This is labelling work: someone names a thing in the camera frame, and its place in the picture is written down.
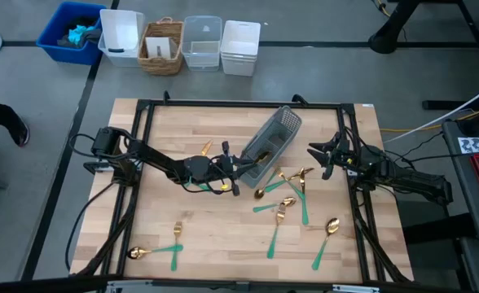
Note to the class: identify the person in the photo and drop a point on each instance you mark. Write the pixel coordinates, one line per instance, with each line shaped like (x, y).
(3, 116)

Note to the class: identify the black tripod stand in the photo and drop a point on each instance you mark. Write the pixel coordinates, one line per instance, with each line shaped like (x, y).
(386, 40)

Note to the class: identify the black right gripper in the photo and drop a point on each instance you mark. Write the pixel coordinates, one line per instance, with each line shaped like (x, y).
(345, 156)

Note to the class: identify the blue plastic bin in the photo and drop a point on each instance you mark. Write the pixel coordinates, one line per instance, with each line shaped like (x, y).
(60, 55)

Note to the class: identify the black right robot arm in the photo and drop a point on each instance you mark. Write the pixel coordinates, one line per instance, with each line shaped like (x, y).
(418, 179)

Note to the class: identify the black frame clamp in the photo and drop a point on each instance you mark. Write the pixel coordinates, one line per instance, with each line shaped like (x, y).
(300, 99)
(166, 97)

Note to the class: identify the black furniture frame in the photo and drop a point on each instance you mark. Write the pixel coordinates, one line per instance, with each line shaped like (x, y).
(439, 232)

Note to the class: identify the black aluminium table frame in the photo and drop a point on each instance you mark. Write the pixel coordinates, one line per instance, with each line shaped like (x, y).
(243, 103)

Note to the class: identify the white card box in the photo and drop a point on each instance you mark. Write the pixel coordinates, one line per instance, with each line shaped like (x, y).
(158, 45)

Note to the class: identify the dark clothing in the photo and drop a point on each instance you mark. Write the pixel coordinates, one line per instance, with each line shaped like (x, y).
(89, 37)

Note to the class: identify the silver metal bracket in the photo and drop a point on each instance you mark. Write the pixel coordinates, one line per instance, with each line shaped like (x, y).
(129, 287)
(355, 289)

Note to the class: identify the white printed label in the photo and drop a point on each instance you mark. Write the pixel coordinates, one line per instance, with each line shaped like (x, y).
(477, 145)

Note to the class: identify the wicker basket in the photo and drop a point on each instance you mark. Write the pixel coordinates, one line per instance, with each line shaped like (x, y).
(160, 67)

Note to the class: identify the black rig rail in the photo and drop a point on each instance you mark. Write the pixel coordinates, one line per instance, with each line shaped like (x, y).
(40, 282)

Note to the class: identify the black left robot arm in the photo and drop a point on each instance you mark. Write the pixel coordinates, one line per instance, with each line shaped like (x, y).
(158, 158)

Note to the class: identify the black floor bar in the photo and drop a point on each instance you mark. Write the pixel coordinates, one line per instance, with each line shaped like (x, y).
(447, 104)

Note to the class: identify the white ribbed plastic bin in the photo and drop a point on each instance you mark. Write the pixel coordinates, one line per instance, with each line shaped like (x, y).
(239, 40)

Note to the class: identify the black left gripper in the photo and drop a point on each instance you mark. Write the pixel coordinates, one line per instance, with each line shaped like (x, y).
(225, 167)

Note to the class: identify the teal cloth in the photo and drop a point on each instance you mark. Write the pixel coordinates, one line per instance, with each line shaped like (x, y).
(76, 36)

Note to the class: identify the grey mesh cutlery caddy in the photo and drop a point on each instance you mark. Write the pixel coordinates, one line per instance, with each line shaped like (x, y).
(288, 122)

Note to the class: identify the clear plastic bin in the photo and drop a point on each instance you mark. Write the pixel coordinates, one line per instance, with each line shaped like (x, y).
(202, 40)

